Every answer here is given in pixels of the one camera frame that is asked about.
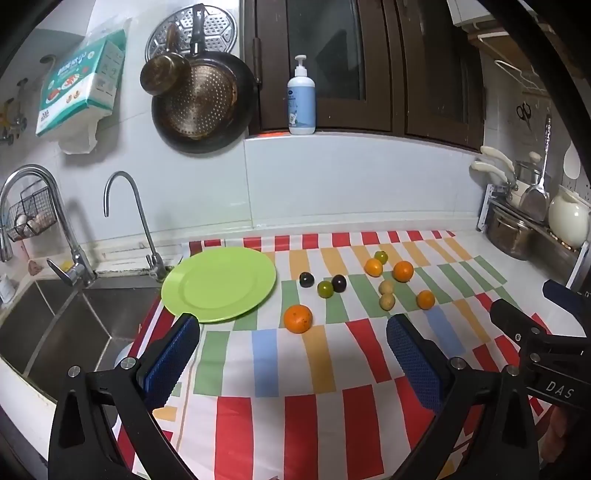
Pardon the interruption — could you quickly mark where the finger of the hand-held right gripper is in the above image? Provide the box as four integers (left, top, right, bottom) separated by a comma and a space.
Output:
542, 279, 591, 324
489, 299, 591, 365

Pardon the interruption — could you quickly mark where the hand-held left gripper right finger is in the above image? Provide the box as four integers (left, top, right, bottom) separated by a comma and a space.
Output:
385, 314, 541, 480

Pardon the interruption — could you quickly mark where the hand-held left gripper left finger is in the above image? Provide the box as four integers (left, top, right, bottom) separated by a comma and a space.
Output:
48, 312, 201, 480

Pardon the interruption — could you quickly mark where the green plate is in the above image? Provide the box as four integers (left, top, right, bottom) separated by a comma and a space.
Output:
161, 247, 277, 324

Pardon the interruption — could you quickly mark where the large orange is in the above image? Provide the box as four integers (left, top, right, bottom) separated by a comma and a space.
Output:
283, 304, 314, 334

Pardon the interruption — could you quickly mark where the person's right hand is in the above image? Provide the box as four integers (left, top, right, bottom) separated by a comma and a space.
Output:
540, 408, 583, 464

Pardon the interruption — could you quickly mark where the metal spatula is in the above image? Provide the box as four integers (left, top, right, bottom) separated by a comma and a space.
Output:
522, 115, 552, 224

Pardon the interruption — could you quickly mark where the steel kitchen sink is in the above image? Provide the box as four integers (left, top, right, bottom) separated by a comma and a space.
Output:
0, 274, 162, 402

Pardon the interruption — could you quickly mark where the striped colourful tablecloth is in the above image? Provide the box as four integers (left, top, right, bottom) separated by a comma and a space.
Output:
113, 229, 555, 480

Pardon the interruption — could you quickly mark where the metal kitchen rack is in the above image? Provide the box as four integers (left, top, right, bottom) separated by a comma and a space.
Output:
477, 184, 591, 287

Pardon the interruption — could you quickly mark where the steel lidded pot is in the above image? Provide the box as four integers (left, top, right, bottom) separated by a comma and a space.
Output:
505, 152, 546, 208

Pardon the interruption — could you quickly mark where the white plastic spoon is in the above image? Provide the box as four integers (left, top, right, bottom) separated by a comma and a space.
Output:
563, 141, 583, 181

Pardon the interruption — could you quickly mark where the thin gooseneck faucet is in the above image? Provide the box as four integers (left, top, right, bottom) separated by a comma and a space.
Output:
103, 171, 167, 281

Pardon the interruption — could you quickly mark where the large chrome faucet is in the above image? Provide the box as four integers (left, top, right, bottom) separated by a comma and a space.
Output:
0, 165, 95, 287

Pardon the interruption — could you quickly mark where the large black frying pan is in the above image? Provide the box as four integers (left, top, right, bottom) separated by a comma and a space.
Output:
151, 4, 257, 154

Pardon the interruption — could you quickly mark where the green white paper towel pack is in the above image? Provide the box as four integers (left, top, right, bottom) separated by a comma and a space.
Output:
36, 18, 132, 155

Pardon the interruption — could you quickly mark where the small copper saucepan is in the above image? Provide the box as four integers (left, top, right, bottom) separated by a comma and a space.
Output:
140, 23, 192, 97

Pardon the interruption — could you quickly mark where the white pump soap bottle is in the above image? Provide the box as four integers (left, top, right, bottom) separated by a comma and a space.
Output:
287, 54, 317, 136

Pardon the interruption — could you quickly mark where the round metal steamer rack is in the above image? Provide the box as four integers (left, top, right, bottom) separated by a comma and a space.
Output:
145, 4, 238, 63

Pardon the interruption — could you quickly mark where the cream handled knife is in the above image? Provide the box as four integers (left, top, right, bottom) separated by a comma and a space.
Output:
470, 161, 511, 185
480, 145, 515, 174

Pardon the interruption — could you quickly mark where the black wire basket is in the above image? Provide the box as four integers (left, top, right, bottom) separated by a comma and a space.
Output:
7, 185, 58, 241

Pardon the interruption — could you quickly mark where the dark wooden window frame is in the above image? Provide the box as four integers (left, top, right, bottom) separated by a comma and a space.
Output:
242, 0, 485, 151

